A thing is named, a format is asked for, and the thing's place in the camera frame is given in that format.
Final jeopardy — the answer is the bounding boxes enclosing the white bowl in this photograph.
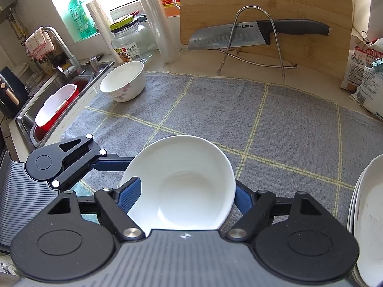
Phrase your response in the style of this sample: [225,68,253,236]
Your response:
[121,135,236,235]
[99,61,146,102]

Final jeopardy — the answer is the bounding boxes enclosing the white fruit-print plate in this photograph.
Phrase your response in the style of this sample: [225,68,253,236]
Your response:
[354,155,382,286]
[347,170,366,286]

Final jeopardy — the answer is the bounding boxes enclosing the steel kitchen faucet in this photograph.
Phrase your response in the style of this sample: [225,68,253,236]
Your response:
[41,25,86,80]

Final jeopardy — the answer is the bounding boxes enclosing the grey and teal dish towel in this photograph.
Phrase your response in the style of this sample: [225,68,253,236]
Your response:
[62,73,382,223]

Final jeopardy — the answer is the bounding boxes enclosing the red and white sink basin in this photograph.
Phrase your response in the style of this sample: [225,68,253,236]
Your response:
[30,77,90,147]

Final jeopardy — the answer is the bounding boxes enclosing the black air fryer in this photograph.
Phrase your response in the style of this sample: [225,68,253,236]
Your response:
[0,66,28,119]

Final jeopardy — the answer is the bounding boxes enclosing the glass jar with green lid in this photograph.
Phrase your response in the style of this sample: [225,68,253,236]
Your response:
[110,14,154,64]

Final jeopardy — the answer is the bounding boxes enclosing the pink checked dishcloth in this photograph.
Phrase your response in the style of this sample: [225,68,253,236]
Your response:
[25,27,55,60]

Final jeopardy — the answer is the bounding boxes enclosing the green dish soap bottle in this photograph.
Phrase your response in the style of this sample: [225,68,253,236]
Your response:
[68,0,97,39]

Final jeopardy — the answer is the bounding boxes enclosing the white clipped plastic bag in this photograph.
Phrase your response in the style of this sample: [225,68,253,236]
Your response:
[350,58,383,121]

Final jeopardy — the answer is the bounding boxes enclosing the clear plastic wrap roll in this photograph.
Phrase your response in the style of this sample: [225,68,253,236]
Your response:
[140,0,179,64]

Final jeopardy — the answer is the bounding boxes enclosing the bamboo cutting board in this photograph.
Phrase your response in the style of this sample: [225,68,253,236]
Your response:
[178,0,355,81]

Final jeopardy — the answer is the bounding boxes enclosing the red-white food bag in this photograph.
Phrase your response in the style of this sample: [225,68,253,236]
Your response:
[340,36,382,93]

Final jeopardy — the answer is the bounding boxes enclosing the steel wire knife stand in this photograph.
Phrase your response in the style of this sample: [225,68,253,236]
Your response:
[215,5,299,85]

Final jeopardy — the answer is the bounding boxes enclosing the black-handled santoku knife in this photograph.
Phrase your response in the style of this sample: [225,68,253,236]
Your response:
[188,19,330,50]

